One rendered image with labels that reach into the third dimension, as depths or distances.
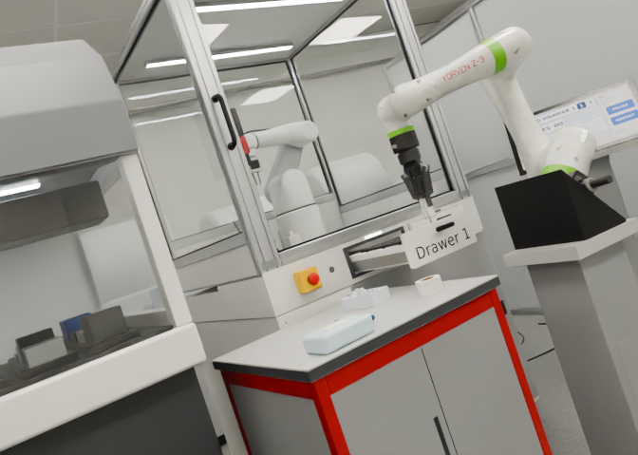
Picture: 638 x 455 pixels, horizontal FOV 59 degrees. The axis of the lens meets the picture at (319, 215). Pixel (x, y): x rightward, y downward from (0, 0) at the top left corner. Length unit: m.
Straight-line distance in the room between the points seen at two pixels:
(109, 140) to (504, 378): 1.17
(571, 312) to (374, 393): 0.74
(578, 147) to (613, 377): 0.67
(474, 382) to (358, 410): 0.35
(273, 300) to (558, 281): 0.87
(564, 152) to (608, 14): 1.53
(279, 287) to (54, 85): 0.88
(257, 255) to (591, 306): 1.00
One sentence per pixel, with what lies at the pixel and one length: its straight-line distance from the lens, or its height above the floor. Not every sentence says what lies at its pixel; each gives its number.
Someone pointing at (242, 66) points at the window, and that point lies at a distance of 2.03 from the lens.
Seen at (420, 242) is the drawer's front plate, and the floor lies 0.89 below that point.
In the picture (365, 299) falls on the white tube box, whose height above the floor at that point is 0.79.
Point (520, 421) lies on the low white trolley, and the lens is 1.65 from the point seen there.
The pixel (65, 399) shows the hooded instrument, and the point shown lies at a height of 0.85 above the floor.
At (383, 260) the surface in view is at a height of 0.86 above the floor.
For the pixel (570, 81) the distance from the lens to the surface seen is 3.48.
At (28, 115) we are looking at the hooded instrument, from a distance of 1.51.
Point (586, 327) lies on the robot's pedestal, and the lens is 1.83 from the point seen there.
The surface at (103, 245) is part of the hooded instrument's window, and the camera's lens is 1.47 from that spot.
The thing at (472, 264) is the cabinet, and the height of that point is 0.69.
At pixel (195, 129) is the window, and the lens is 2.06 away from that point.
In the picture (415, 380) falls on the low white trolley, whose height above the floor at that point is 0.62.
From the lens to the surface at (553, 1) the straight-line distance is 3.50.
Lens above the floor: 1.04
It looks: 1 degrees up
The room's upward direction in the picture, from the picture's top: 19 degrees counter-clockwise
